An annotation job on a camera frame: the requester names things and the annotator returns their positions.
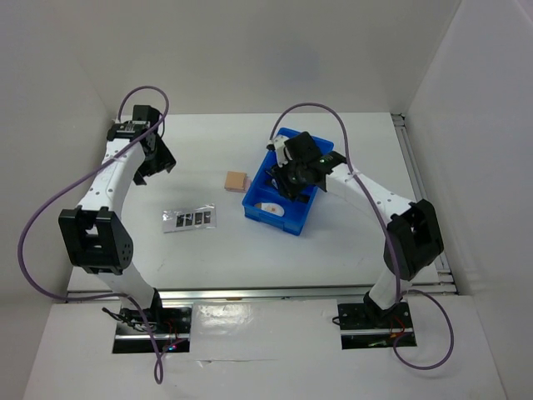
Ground white oval makeup sponge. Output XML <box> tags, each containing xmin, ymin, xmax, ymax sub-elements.
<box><xmin>255</xmin><ymin>202</ymin><xmax>285</xmax><ymax>218</ymax></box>

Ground beige square makeup sponge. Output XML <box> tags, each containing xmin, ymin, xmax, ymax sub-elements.
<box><xmin>224</xmin><ymin>171</ymin><xmax>251</xmax><ymax>193</ymax></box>

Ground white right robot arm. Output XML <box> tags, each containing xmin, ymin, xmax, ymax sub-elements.
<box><xmin>266</xmin><ymin>132</ymin><xmax>444</xmax><ymax>327</ymax></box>

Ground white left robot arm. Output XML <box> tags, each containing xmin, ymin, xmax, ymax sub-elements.
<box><xmin>58</xmin><ymin>105</ymin><xmax>176</xmax><ymax>333</ymax></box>

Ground blue divided plastic bin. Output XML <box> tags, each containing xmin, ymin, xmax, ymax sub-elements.
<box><xmin>242</xmin><ymin>127</ymin><xmax>334</xmax><ymax>236</ymax></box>

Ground hair pin card in plastic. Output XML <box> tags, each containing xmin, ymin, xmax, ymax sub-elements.
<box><xmin>162</xmin><ymin>203</ymin><xmax>217</xmax><ymax>233</ymax></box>

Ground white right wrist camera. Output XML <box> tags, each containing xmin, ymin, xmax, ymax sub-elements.
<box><xmin>266</xmin><ymin>135</ymin><xmax>292</xmax><ymax>168</ymax></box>

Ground front aluminium rail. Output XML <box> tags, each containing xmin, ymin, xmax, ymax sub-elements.
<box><xmin>66</xmin><ymin>284</ymin><xmax>374</xmax><ymax>304</ymax></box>

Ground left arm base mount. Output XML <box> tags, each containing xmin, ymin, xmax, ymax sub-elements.
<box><xmin>102</xmin><ymin>306</ymin><xmax>192</xmax><ymax>354</ymax></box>

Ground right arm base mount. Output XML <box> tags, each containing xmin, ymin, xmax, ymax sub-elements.
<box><xmin>331</xmin><ymin>302</ymin><xmax>417</xmax><ymax>350</ymax></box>

